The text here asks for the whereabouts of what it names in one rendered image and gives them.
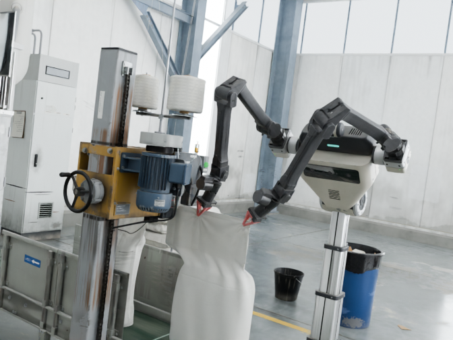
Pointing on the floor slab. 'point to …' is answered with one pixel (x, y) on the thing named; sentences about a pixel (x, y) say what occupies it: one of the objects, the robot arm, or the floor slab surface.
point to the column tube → (80, 299)
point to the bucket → (287, 283)
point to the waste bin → (360, 285)
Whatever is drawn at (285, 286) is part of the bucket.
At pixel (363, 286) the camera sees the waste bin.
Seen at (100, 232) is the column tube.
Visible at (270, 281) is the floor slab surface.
